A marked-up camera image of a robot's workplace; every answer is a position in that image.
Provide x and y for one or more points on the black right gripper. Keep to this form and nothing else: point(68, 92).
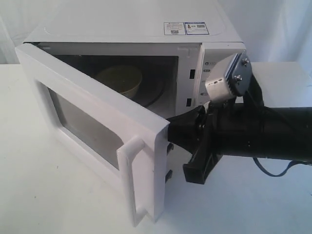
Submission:
point(222, 130)

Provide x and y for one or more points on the white microwave door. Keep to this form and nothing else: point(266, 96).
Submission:
point(117, 138)

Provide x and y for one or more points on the cream ceramic bowl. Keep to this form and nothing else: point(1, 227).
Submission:
point(124, 79)

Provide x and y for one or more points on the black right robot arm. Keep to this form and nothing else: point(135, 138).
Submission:
point(276, 133)

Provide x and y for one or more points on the white microwave oven body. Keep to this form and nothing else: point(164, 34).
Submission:
point(135, 28)

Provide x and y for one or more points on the glass turntable plate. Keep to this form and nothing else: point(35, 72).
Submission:
point(153, 87)

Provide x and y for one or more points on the blue warning sticker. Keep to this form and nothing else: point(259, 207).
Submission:
point(185, 28)

